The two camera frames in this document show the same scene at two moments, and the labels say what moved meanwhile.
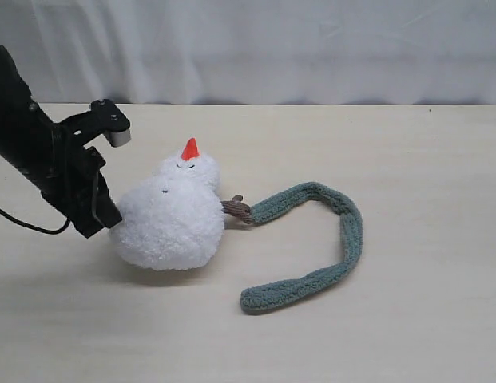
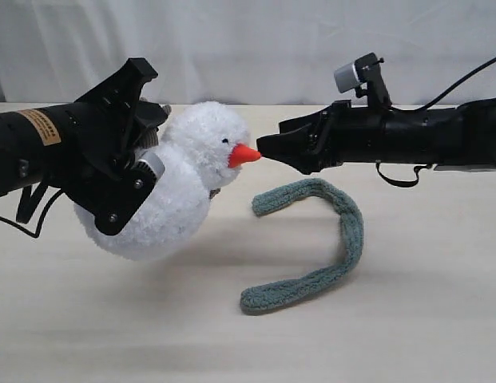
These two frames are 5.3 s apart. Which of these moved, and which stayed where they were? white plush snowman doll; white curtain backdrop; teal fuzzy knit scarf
Moved: white plush snowman doll
Stayed: white curtain backdrop; teal fuzzy knit scarf
